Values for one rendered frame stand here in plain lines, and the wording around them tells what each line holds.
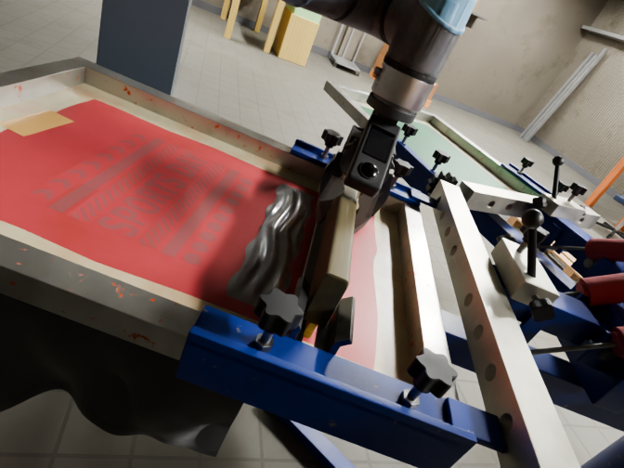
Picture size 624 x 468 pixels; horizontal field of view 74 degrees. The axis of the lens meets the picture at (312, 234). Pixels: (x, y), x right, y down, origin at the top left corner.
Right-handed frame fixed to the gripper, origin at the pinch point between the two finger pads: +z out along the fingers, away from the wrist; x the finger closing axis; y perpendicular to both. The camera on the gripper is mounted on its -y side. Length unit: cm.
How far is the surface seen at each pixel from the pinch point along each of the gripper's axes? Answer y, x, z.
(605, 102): 842, -484, -30
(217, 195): 3.8, 19.7, 5.3
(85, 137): 4.8, 43.3, 5.3
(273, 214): 4.5, 9.9, 4.9
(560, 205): 42, -54, -7
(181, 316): -27.0, 13.6, 1.8
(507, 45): 943, -286, -48
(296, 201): 12.1, 6.9, 5.0
